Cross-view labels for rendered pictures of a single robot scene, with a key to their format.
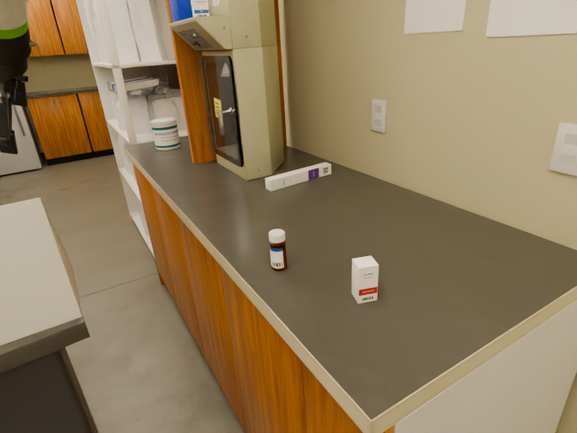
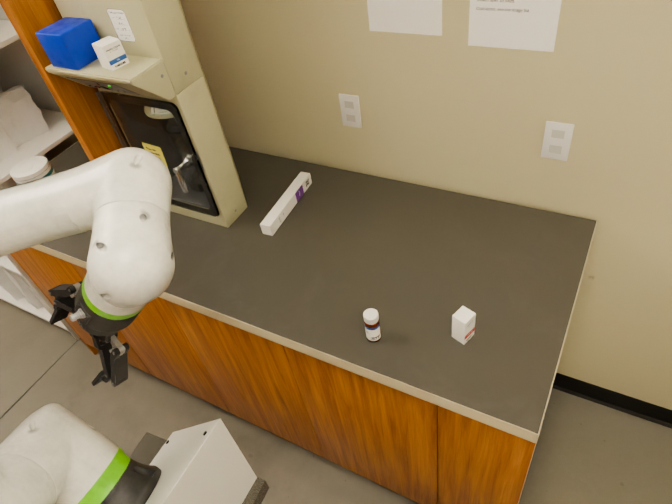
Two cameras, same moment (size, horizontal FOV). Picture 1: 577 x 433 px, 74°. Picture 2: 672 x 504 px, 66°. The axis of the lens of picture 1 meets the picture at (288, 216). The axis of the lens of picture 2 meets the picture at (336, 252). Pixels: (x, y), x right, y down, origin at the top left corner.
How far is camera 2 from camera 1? 0.71 m
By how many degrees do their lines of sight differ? 28
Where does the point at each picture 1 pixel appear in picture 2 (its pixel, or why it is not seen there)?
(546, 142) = (535, 135)
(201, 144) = not seen: hidden behind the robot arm
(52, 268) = (236, 461)
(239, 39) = (179, 80)
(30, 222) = (218, 442)
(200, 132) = not seen: hidden behind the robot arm
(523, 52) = (507, 62)
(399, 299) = (488, 325)
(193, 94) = (98, 138)
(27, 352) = not seen: outside the picture
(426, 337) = (526, 352)
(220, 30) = (159, 81)
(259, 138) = (227, 177)
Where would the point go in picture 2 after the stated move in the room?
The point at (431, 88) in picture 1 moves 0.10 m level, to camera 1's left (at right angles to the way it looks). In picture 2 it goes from (413, 86) to (385, 99)
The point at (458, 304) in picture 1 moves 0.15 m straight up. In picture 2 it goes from (528, 310) to (536, 269)
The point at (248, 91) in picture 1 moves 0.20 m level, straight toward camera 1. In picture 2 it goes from (204, 133) to (238, 161)
